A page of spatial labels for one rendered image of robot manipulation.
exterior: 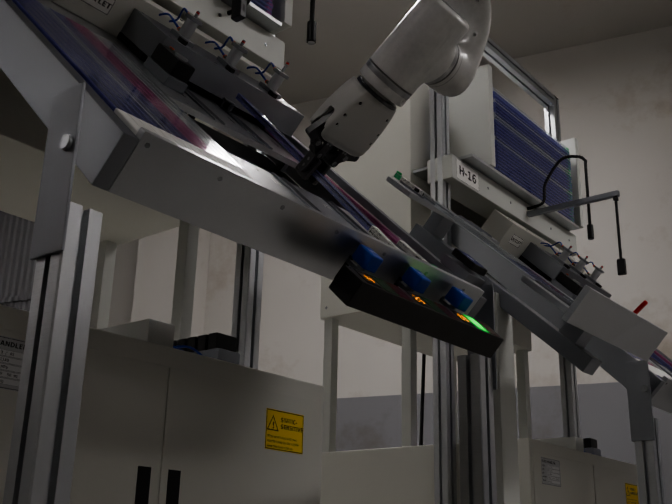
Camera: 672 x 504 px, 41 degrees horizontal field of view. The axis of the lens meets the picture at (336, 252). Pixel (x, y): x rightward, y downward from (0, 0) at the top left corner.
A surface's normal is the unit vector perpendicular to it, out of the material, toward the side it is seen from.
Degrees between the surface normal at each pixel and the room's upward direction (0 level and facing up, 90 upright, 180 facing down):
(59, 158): 90
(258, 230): 134
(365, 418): 90
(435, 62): 143
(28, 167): 180
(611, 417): 90
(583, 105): 90
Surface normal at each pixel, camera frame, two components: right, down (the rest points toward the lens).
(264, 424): 0.78, -0.18
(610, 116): -0.42, -0.31
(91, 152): -0.62, -0.27
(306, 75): -0.02, 0.95
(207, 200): 0.55, 0.52
